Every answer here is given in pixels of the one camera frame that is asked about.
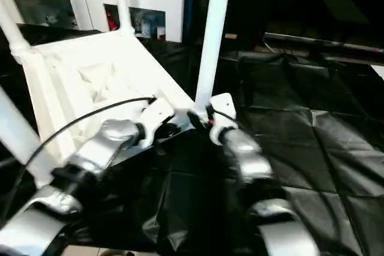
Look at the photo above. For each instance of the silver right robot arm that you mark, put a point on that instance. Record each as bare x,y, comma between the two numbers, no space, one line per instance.
243,145

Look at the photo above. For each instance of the small white box red base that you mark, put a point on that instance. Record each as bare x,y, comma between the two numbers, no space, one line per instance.
161,32

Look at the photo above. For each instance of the small white blue box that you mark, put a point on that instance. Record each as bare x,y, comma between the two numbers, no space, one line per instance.
147,29

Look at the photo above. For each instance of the white flat object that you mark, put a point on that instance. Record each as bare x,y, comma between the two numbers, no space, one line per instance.
378,71

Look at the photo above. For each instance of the dark metal rod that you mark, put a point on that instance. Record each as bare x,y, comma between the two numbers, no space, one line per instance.
330,43

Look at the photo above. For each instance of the white plastic table top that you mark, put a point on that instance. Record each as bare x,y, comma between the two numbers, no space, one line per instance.
90,58

